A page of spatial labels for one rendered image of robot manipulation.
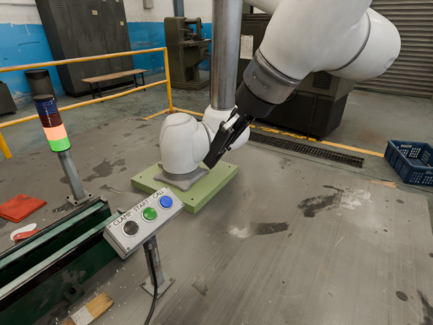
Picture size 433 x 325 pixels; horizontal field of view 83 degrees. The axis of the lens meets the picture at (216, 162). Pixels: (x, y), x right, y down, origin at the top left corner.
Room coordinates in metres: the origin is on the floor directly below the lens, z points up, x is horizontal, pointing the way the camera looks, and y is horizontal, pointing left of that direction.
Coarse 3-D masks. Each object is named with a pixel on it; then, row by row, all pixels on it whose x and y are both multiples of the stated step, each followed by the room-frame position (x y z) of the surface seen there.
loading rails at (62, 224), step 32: (64, 224) 0.52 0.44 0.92; (96, 224) 0.57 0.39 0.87; (0, 256) 0.40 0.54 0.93; (32, 256) 0.42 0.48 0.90; (64, 256) 0.40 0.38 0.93; (96, 256) 0.46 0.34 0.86; (128, 256) 0.50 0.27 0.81; (0, 288) 0.36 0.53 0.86; (32, 288) 0.33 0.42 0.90; (64, 288) 0.38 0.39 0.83; (0, 320) 0.28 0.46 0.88; (32, 320) 0.31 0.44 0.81
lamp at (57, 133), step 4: (44, 128) 0.76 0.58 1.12; (48, 128) 0.76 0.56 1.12; (52, 128) 0.76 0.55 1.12; (56, 128) 0.76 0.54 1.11; (60, 128) 0.78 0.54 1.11; (48, 132) 0.76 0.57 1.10; (52, 132) 0.76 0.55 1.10; (56, 132) 0.76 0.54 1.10; (60, 132) 0.77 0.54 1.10; (64, 132) 0.79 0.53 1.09; (48, 136) 0.76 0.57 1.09; (52, 136) 0.76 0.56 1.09; (56, 136) 0.76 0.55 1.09; (60, 136) 0.77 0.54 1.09; (64, 136) 0.78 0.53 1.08; (52, 140) 0.76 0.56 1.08
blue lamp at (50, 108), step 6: (36, 102) 0.76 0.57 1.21; (42, 102) 0.76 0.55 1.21; (48, 102) 0.77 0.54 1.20; (54, 102) 0.79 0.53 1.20; (36, 108) 0.76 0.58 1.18; (42, 108) 0.76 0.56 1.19; (48, 108) 0.76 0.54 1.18; (54, 108) 0.78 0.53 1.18; (42, 114) 0.76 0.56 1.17; (48, 114) 0.76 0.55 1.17
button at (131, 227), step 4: (124, 224) 0.36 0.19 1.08; (128, 224) 0.36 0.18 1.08; (132, 224) 0.36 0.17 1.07; (136, 224) 0.36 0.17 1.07; (124, 228) 0.35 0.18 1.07; (128, 228) 0.35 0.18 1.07; (132, 228) 0.35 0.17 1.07; (136, 228) 0.36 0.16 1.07; (128, 232) 0.35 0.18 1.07; (132, 232) 0.35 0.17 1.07; (136, 232) 0.35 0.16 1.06
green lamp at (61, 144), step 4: (48, 140) 0.76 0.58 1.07; (56, 140) 0.76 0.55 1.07; (60, 140) 0.76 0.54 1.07; (64, 140) 0.78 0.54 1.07; (68, 140) 0.80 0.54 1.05; (52, 144) 0.76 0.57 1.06; (56, 144) 0.76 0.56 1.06; (60, 144) 0.76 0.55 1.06; (64, 144) 0.77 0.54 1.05; (68, 144) 0.79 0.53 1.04; (52, 148) 0.76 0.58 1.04; (56, 148) 0.76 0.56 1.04; (60, 148) 0.76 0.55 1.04; (64, 148) 0.77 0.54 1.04
